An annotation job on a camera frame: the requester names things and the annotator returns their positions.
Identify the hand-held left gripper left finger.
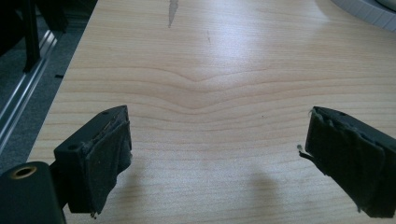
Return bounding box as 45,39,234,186
53,105,134,219

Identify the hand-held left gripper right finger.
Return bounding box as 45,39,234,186
298,105,396,219

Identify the black upright stand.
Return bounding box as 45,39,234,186
21,0,42,74

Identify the metal floor rail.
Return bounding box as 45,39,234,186
0,29,60,154

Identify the white stand with post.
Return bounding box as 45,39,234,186
329,0,396,33

